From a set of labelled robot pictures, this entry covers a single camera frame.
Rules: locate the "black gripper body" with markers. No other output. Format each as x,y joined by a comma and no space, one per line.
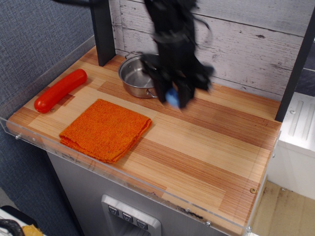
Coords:
178,62

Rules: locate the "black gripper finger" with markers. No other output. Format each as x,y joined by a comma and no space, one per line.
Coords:
185,91
162,86

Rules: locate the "blue spoon with grey bowl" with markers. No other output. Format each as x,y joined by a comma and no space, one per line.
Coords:
172,97

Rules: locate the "orange knitted cloth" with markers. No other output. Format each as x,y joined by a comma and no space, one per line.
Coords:
105,131

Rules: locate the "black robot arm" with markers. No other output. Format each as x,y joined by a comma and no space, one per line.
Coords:
173,22

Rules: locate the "silver metal pot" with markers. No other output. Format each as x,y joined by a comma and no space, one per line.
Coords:
136,80

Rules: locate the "red plastic sausage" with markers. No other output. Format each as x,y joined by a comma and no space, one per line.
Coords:
59,90

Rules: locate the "white side cabinet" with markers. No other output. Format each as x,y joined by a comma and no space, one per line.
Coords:
292,163

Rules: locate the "grey toy fridge cabinet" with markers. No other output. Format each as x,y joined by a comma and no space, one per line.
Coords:
84,190

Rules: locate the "silver dispenser button panel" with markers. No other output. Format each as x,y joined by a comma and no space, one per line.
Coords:
125,220

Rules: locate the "clear acrylic guard rail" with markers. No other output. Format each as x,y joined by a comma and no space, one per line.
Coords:
208,162

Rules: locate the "dark grey right post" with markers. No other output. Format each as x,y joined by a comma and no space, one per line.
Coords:
297,69

